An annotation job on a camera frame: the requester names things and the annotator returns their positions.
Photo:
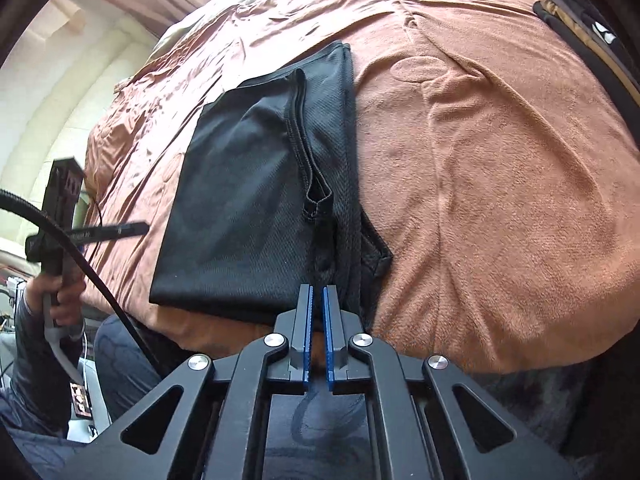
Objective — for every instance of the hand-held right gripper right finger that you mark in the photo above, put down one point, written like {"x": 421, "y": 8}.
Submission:
{"x": 330, "y": 340}

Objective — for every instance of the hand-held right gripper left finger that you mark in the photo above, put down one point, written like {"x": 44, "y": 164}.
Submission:
{"x": 306, "y": 340}

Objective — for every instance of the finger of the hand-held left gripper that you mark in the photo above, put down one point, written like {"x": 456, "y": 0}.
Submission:
{"x": 112, "y": 231}

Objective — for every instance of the black mesh t-shirt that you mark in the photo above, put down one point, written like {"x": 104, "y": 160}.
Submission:
{"x": 240, "y": 185}

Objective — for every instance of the person's left forearm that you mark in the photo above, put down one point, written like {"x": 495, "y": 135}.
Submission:
{"x": 35, "y": 370}

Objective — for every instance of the stack of folded clothes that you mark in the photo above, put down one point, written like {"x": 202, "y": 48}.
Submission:
{"x": 575, "y": 25}

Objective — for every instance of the person's left hand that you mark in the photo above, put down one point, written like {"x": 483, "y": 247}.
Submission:
{"x": 67, "y": 300}

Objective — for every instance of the cream padded headboard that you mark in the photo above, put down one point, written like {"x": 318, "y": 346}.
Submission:
{"x": 65, "y": 95}

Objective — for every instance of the small brown box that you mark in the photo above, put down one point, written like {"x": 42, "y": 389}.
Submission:
{"x": 81, "y": 400}

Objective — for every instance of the pale green bed sheet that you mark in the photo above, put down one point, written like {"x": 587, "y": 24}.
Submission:
{"x": 170, "y": 40}

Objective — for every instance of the dark fuzzy cloth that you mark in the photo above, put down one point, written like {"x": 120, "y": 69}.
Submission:
{"x": 540, "y": 410}

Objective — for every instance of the brown fleece blanket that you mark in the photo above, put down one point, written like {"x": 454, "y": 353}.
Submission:
{"x": 500, "y": 185}

